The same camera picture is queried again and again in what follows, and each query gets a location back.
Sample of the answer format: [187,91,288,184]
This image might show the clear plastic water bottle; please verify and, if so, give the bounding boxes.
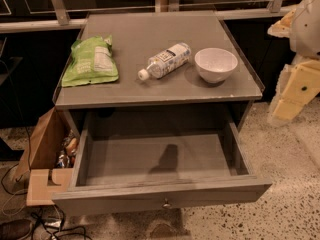
[138,43,191,81]

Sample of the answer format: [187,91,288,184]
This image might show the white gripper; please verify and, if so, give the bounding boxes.
[267,9,320,121]

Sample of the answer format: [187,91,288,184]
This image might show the brown cardboard box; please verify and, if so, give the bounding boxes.
[14,108,73,206]

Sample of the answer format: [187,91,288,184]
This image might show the dark shoe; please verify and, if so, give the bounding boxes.
[0,219,33,240]

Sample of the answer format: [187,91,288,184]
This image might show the black cables on floor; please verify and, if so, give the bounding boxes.
[0,162,93,240]

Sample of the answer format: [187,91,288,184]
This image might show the snack items in box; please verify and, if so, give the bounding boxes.
[55,131,78,168]

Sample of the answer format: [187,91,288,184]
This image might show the green snack bag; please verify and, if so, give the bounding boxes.
[61,35,119,87]

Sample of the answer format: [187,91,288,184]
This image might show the metal railing frame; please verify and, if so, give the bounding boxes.
[0,0,320,35]

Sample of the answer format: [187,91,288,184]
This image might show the grey top drawer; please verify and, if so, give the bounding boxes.
[53,111,271,216]

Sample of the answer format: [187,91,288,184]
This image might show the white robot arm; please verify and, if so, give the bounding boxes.
[268,0,320,126]

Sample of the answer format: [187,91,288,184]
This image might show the white ceramic bowl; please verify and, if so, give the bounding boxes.
[194,48,238,83]

